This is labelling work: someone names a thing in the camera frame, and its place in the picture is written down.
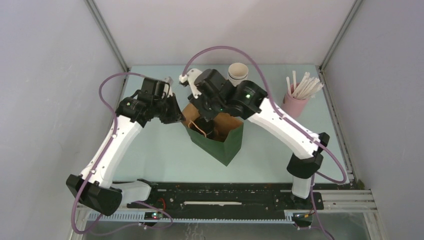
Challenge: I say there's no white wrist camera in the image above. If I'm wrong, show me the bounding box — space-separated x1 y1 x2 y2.
178 68 203 99
163 76 174 98

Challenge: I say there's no pink straw holder cup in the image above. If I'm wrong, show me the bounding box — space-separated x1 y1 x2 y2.
281 92 309 119

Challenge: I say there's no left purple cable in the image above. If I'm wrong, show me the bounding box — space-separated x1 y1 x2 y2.
70 72 174 236

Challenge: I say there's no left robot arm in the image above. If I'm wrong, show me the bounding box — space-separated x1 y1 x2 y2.
66 77 185 216

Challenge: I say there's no white wrapped straws bundle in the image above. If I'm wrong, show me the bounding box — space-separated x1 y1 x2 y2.
286 70 324 100

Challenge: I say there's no purple cable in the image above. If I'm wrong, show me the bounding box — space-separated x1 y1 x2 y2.
70 72 174 236
181 45 349 240

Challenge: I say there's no black cup lid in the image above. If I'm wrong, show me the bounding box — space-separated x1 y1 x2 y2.
192 117 215 139

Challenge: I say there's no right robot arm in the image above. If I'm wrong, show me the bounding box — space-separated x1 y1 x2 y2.
179 68 329 209

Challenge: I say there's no stack of paper cups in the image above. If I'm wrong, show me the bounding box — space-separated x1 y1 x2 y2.
227 62 249 87

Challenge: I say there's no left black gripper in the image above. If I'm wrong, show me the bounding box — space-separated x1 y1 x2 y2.
153 93 186 125

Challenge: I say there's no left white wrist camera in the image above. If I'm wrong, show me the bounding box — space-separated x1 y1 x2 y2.
163 76 174 98

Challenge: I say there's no green paper bag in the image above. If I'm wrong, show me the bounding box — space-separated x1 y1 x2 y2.
182 103 244 166

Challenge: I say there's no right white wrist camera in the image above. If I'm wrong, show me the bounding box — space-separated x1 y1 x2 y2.
178 68 203 99

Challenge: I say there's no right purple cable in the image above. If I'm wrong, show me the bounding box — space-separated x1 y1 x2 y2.
181 45 349 240

